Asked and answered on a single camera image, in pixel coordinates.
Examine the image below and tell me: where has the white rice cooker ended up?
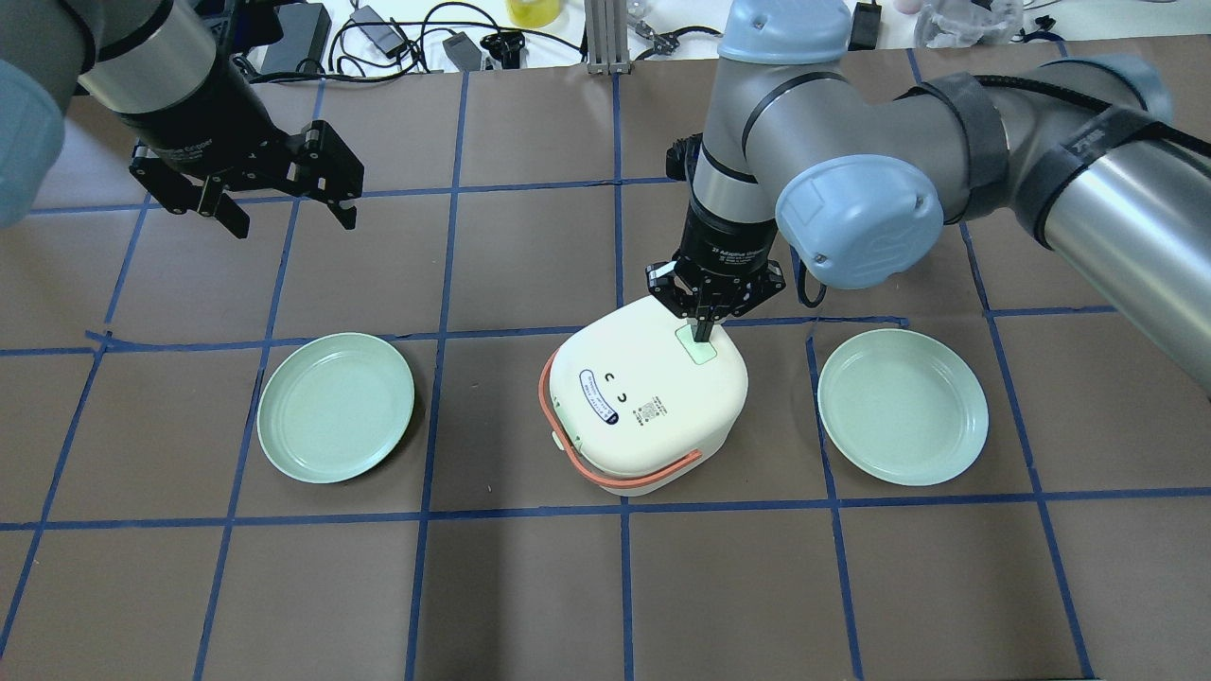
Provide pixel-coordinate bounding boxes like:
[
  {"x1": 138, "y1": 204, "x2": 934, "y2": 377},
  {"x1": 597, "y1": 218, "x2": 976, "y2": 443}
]
[{"x1": 536, "y1": 296, "x2": 748, "y2": 497}]

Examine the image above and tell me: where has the black power adapter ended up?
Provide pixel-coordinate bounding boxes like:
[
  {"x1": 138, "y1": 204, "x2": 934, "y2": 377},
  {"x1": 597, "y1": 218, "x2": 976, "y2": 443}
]
[{"x1": 260, "y1": 2, "x2": 331, "y2": 74}]

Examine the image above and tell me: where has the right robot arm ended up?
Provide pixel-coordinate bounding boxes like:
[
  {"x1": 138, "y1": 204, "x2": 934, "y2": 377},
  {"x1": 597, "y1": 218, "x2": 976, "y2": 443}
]
[{"x1": 647, "y1": 1, "x2": 1210, "y2": 385}]

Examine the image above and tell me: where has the aluminium frame post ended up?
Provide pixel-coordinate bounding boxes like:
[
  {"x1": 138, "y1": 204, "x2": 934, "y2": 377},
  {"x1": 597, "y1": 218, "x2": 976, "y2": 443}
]
[{"x1": 584, "y1": 0, "x2": 632, "y2": 75}]

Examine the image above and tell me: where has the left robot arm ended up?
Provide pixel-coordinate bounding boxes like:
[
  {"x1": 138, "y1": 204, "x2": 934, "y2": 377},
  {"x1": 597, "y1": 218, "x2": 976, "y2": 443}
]
[{"x1": 1, "y1": 1, "x2": 289, "y2": 238}]

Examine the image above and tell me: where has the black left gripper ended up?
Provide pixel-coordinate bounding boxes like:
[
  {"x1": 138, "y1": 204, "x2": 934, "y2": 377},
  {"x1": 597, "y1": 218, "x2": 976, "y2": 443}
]
[{"x1": 117, "y1": 53, "x2": 366, "y2": 238}]

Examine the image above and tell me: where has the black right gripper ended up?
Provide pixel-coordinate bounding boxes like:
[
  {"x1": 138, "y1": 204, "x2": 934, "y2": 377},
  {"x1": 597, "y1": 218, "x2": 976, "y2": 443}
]
[{"x1": 645, "y1": 204, "x2": 786, "y2": 343}]

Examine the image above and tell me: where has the green plate near right arm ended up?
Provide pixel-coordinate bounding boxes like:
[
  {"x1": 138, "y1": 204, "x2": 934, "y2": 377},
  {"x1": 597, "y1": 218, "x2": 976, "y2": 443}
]
[{"x1": 816, "y1": 328, "x2": 991, "y2": 487}]

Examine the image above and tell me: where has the green plate near left arm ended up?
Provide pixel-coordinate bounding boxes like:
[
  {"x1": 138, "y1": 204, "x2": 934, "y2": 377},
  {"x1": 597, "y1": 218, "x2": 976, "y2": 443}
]
[{"x1": 256, "y1": 332, "x2": 417, "y2": 483}]

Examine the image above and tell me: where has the yellow tape roll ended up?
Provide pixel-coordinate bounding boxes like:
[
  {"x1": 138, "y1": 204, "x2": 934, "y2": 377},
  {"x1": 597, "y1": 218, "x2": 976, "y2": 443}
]
[{"x1": 503, "y1": 0, "x2": 562, "y2": 29}]

